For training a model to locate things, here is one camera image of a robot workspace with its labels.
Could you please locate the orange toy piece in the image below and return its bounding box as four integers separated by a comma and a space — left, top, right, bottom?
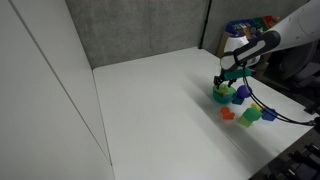
220, 107, 235, 120

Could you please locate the green cube block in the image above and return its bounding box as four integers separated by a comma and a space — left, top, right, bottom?
243, 108, 262, 122

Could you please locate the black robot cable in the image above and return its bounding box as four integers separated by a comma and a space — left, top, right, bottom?
241, 65, 320, 127

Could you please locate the purple round toy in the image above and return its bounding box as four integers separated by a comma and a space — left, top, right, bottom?
237, 85, 252, 98

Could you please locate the black partition post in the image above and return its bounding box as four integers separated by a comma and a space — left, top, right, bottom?
198, 0, 213, 49

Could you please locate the small blue block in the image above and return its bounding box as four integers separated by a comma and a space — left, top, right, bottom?
232, 96, 244, 105

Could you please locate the blue hexagon block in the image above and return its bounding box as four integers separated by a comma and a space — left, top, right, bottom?
262, 108, 277, 121

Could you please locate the toy storage bin shelf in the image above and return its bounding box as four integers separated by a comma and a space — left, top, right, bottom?
216, 16, 281, 58

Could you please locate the yellow microbe shaped toy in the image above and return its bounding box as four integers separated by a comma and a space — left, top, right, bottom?
218, 84, 230, 94

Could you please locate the light green block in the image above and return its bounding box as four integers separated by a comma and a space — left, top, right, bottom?
238, 116, 252, 127

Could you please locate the grey office chair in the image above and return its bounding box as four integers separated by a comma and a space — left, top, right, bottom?
280, 41, 320, 88

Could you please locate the green plastic bowl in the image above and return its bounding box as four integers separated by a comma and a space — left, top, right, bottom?
213, 86, 237, 104

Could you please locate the small yellow block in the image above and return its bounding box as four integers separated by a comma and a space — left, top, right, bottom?
251, 103, 263, 111

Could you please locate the green black gripper body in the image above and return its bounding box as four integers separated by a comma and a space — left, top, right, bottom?
220, 68, 252, 81

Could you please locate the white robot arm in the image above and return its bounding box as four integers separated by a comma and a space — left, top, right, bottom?
213, 0, 320, 87

